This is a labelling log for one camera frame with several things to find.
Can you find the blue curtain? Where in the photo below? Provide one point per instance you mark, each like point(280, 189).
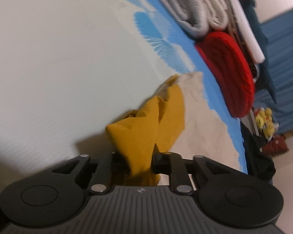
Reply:
point(279, 34)

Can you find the dark patterned folded blanket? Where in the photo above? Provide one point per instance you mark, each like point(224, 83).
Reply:
point(234, 31)

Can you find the yellow plush toys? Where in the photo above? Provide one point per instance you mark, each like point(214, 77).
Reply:
point(265, 122)

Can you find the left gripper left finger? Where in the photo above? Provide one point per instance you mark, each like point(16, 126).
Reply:
point(111, 171)

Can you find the white folded quilt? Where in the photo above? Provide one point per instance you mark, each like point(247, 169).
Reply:
point(198, 17)

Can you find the beige and mustard hooded jacket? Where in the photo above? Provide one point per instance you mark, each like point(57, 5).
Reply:
point(177, 119)

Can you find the blue white patterned bed sheet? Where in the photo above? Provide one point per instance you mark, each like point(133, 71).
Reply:
point(69, 68)

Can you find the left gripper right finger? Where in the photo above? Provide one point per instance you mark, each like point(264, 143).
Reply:
point(177, 169)

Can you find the red folded blanket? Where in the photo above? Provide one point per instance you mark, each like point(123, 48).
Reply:
point(227, 63)

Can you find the white folded pillow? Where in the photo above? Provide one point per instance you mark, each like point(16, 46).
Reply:
point(247, 33)

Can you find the black clothes pile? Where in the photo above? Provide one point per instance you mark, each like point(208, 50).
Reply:
point(258, 165)

